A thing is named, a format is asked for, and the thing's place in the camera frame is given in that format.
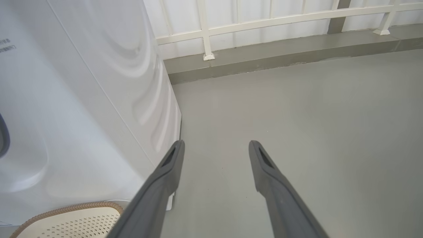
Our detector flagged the grey concrete ledge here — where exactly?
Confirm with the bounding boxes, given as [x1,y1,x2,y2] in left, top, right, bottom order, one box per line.
[164,23,423,85]

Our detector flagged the dark round glass washer door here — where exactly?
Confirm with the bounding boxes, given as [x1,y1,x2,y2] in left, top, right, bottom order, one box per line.
[0,112,11,159]

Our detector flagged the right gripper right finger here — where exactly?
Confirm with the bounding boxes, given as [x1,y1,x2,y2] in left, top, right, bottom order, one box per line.
[248,140,330,238]

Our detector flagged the cream perforated laundry basket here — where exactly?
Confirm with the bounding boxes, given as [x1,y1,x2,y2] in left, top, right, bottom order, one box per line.
[10,201,125,238]

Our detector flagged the white front-load washing machine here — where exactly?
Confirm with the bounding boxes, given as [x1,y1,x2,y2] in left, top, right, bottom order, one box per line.
[0,0,182,228]

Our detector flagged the white metal railing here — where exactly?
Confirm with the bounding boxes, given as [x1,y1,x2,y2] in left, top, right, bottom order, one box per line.
[155,0,423,61]

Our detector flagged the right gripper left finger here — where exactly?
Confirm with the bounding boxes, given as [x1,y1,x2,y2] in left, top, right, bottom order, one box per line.
[106,139,185,238]

